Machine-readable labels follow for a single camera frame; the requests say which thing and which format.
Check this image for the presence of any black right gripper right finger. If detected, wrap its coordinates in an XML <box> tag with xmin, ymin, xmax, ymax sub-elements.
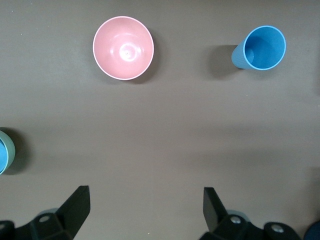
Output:
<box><xmin>199</xmin><ymin>186</ymin><xmax>301</xmax><ymax>240</ymax></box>

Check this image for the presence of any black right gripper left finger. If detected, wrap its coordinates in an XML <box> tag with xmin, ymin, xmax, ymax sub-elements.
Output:
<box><xmin>14</xmin><ymin>185</ymin><xmax>91</xmax><ymax>240</ymax></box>

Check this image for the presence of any green bowl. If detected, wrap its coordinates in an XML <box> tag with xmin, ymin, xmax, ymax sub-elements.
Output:
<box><xmin>0</xmin><ymin>126</ymin><xmax>16</xmax><ymax>176</ymax></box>

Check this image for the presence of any blue bowl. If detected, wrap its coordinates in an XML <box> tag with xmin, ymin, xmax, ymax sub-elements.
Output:
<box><xmin>0</xmin><ymin>138</ymin><xmax>9</xmax><ymax>174</ymax></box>

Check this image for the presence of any pink bowl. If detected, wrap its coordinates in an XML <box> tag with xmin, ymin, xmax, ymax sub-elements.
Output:
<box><xmin>92</xmin><ymin>15</ymin><xmax>155</xmax><ymax>81</ymax></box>

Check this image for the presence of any blue ribbed cup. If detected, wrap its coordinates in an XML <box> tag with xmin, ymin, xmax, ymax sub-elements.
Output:
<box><xmin>231</xmin><ymin>24</ymin><xmax>287</xmax><ymax>71</ymax></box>

